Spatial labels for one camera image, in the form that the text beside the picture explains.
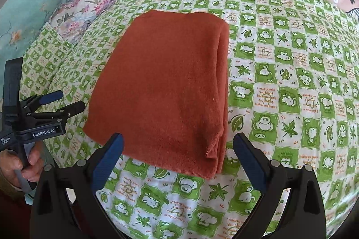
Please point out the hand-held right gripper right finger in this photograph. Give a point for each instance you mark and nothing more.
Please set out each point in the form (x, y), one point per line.
(251, 160)

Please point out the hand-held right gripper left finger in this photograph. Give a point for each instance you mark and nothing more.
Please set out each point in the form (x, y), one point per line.
(108, 163)

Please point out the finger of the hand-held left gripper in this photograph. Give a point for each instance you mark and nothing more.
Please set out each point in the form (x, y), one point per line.
(50, 97)
(70, 110)

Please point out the orange knit sweater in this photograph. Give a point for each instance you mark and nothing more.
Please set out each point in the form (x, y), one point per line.
(162, 87)

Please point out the person's left hand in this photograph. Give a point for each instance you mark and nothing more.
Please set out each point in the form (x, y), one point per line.
(34, 157)

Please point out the green checked bedsheet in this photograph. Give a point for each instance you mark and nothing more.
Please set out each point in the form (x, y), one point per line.
(280, 87)

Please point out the teal floral pillow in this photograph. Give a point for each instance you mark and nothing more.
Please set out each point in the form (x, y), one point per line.
(33, 3)

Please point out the white pink floral pillow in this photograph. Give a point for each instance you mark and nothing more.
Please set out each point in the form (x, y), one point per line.
(81, 3)

